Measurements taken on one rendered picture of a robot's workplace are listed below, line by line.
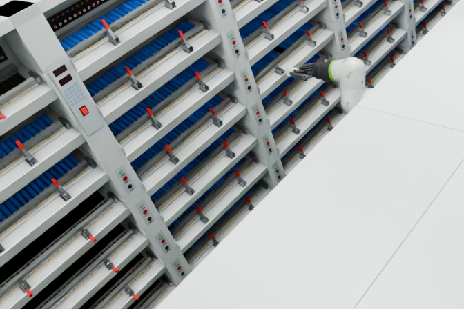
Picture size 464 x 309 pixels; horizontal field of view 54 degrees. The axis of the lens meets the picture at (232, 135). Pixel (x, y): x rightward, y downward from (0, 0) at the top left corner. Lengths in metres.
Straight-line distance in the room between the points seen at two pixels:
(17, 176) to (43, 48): 0.42
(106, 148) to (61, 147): 0.17
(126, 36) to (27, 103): 0.41
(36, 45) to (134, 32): 0.35
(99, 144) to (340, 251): 1.38
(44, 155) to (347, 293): 1.38
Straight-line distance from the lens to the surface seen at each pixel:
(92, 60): 1.65
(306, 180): 0.47
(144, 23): 1.75
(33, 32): 1.55
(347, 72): 1.93
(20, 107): 1.58
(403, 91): 0.57
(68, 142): 1.66
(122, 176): 1.80
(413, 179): 0.46
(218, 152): 2.16
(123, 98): 1.73
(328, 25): 2.54
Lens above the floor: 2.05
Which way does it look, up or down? 35 degrees down
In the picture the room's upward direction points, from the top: 21 degrees counter-clockwise
